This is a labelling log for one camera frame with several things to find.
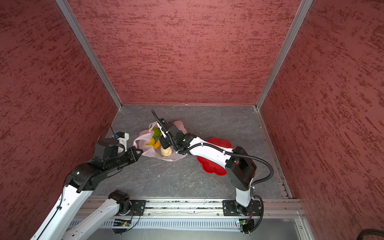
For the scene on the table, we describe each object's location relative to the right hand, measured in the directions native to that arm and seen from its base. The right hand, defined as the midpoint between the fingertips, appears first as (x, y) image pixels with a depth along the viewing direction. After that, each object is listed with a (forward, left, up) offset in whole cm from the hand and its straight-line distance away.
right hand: (161, 140), depth 81 cm
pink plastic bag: (-7, +7, +11) cm, 15 cm away
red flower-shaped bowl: (-10, -28, -16) cm, 34 cm away
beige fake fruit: (-1, -1, -12) cm, 12 cm away
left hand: (-11, +6, +6) cm, 14 cm away
